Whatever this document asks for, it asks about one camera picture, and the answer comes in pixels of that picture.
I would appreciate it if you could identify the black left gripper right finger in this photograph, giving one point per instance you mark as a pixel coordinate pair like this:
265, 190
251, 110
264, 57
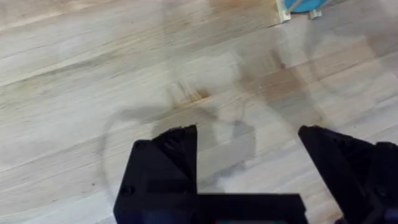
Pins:
348, 168

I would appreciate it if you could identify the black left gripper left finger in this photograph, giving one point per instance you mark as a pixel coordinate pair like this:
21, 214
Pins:
164, 168

